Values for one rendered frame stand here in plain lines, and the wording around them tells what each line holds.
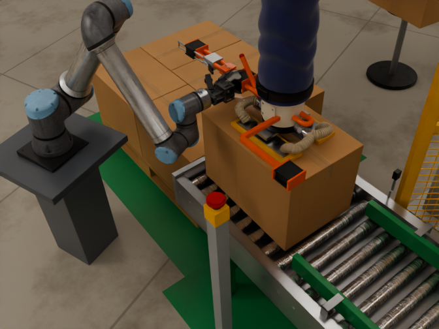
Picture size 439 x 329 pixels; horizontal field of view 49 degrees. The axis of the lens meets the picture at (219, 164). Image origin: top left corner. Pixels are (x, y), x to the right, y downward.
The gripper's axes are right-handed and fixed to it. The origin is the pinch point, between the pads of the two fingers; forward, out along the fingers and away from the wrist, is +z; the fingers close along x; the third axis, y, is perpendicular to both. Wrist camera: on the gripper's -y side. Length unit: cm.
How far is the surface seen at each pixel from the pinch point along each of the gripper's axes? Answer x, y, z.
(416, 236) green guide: -45, 88, 22
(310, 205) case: -32, 55, -8
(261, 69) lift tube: 20.3, 25.4, -9.7
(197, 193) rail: -48, 6, -32
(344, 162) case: -17, 56, 9
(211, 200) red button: -4, 48, -52
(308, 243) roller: -53, 58, -10
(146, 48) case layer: -51, -132, 22
